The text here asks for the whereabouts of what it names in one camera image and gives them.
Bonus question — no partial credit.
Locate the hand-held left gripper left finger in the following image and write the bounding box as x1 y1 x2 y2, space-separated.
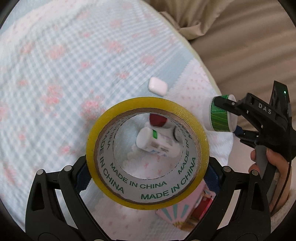
25 156 99 235

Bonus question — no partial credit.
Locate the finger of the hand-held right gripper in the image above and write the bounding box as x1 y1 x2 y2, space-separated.
233 126 260 149
213 96 246 116

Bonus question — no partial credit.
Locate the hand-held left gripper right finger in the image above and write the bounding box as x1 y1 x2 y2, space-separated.
196 157 271 235

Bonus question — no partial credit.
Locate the white jar with green label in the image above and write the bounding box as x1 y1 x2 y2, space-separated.
202 94 239 133

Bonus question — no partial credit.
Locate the yellow packing tape roll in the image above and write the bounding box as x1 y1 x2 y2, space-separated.
86 97 210 210

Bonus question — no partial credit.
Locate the person's right forearm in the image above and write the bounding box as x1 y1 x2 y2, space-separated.
269 189 296 224

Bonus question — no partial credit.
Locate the person's right hand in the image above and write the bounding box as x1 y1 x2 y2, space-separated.
248 148 292 212

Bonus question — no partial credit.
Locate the pink printed card box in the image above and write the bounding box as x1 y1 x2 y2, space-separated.
155 179 216 232

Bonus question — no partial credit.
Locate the white bottle with green label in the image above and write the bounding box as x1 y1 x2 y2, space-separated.
136 127 180 157

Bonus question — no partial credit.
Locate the beige bedsheet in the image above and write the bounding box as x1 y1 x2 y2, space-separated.
148 0 296 130

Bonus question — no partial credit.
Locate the red and white small container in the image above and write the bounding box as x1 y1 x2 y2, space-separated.
149 113 174 128

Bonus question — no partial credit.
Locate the white earbud case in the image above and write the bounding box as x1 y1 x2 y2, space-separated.
148 77 168 96

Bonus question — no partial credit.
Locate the blue checked blanket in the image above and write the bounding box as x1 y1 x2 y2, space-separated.
0 0 196 229

